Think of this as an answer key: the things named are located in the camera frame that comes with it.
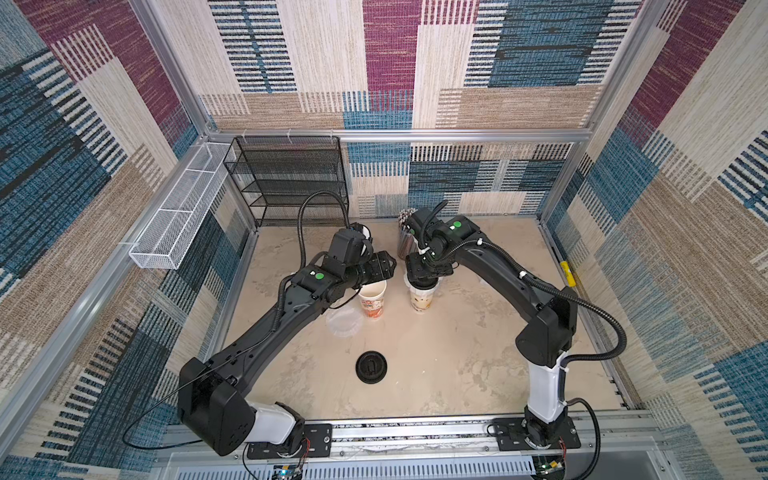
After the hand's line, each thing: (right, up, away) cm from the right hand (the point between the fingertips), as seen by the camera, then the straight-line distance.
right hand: (428, 277), depth 84 cm
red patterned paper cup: (-15, -5, -3) cm, 16 cm away
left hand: (-11, +4, -7) cm, 13 cm away
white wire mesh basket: (-78, +14, +10) cm, 79 cm away
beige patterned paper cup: (-2, -6, +3) cm, 7 cm away
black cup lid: (-16, -25, -1) cm, 29 cm away
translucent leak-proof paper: (-25, -15, +10) cm, 31 cm away
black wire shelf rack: (-50, +35, +23) cm, 65 cm away
